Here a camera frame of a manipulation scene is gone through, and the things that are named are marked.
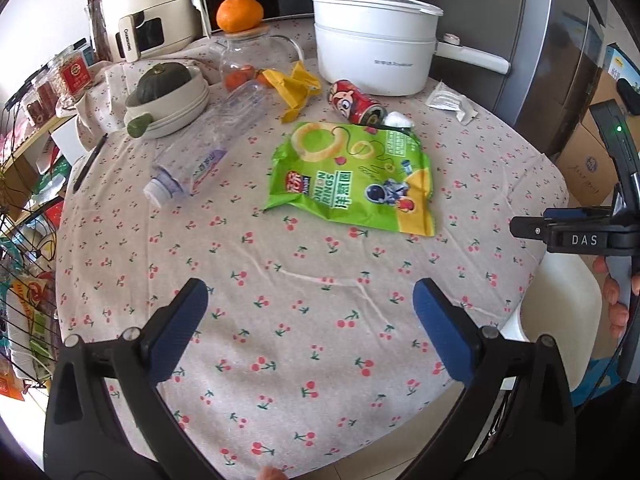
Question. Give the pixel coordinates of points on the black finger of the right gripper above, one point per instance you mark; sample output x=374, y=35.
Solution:
x=576, y=214
x=529, y=228

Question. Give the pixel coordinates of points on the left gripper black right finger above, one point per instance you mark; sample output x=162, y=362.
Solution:
x=513, y=419

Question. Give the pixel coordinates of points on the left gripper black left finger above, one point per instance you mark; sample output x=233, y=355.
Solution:
x=83, y=438

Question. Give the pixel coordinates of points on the white printed snack wrapper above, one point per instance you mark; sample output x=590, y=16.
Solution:
x=444, y=98

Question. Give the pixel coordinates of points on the green onion rings bag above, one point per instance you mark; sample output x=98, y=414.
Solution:
x=376, y=178

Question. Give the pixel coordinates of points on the white tissue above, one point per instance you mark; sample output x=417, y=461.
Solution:
x=398, y=121

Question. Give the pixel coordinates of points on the red drink can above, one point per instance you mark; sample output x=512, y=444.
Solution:
x=355, y=105

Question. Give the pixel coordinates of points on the yellow wrapper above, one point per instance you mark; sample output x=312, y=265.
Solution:
x=294, y=89

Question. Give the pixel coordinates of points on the clear plastic water bottle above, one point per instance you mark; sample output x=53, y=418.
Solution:
x=182, y=167

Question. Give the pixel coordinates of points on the white trash bin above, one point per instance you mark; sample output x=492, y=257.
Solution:
x=563, y=301

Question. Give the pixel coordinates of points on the person's right hand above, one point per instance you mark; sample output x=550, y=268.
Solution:
x=618, y=314

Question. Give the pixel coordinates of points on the lower cardboard box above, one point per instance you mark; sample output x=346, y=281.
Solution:
x=584, y=161

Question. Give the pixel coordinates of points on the grey refrigerator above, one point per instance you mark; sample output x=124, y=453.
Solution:
x=555, y=48

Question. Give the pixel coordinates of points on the cherry print tablecloth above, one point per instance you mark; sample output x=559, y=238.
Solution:
x=310, y=348

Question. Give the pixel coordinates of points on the white electric cooking pot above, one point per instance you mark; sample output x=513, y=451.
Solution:
x=386, y=47

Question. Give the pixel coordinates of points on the black pen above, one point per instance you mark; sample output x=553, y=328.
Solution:
x=83, y=173

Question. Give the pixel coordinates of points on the glass jar with wooden lid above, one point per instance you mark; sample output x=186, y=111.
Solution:
x=248, y=53

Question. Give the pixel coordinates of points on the red label food jar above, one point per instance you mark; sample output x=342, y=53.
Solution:
x=72, y=75

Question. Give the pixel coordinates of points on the dark green pumpkin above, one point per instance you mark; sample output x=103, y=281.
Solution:
x=159, y=80

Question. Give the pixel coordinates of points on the orange mandarin on jar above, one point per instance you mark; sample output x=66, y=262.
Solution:
x=235, y=16

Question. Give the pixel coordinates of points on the cream air fryer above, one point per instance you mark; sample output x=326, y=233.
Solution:
x=139, y=29

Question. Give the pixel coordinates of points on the cream bowl with green handle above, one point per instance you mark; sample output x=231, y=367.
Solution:
x=146, y=120

